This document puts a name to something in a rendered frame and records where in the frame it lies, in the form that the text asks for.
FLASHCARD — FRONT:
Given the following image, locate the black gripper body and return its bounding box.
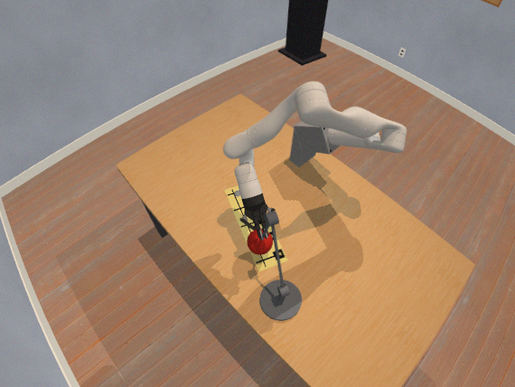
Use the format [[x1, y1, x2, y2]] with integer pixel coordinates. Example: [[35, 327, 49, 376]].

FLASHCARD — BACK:
[[242, 193, 268, 221]]

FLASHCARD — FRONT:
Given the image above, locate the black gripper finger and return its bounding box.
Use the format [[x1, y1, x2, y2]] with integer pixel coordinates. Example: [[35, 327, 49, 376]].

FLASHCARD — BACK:
[[259, 207, 275, 239], [240, 212, 264, 240]]

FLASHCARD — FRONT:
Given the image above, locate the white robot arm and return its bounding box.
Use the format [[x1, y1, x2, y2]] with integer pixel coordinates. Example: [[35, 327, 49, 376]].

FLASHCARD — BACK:
[[223, 81, 407, 199]]

